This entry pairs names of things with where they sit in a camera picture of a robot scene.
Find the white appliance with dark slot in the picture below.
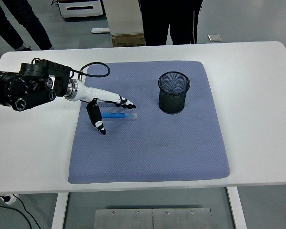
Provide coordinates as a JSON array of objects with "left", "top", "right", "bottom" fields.
[{"left": 57, "top": 0, "right": 104, "bottom": 20}]

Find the white cabinet panel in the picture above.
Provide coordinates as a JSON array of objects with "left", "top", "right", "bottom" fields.
[{"left": 104, "top": 0, "right": 144, "bottom": 35}]

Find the blue marker with clear cap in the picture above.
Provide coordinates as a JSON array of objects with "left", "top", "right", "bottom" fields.
[{"left": 101, "top": 112, "right": 138, "bottom": 119}]

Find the brown cardboard box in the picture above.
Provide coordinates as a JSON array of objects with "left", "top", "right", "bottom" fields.
[{"left": 112, "top": 33, "right": 146, "bottom": 47}]

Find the white furniture foot bar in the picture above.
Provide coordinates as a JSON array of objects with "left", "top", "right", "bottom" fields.
[{"left": 91, "top": 27, "right": 110, "bottom": 34}]

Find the white table leg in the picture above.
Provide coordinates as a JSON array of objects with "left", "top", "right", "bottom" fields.
[
  {"left": 226, "top": 187, "right": 247, "bottom": 229},
  {"left": 51, "top": 192, "right": 70, "bottom": 229}
]

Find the black floor cable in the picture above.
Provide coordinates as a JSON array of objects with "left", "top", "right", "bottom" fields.
[{"left": 0, "top": 194, "right": 42, "bottom": 229}]

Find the blue-grey textured mat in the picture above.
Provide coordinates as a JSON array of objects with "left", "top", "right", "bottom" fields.
[{"left": 68, "top": 61, "right": 231, "bottom": 185}]

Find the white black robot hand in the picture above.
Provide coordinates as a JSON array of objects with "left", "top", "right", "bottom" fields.
[{"left": 72, "top": 80, "right": 137, "bottom": 136}]

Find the black mesh pen holder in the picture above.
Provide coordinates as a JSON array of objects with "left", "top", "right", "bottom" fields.
[{"left": 158, "top": 71, "right": 191, "bottom": 115}]

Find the white power strip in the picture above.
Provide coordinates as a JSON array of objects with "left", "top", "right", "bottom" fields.
[{"left": 0, "top": 193, "right": 20, "bottom": 205}]

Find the person in striped dark trousers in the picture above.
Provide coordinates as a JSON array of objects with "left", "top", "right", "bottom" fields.
[{"left": 138, "top": 0, "right": 204, "bottom": 46}]

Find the grey floor socket plate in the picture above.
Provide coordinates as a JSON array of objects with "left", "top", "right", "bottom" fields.
[{"left": 207, "top": 34, "right": 223, "bottom": 43}]

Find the grey metal plate with screws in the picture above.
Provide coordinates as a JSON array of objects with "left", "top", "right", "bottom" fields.
[{"left": 93, "top": 208, "right": 213, "bottom": 229}]

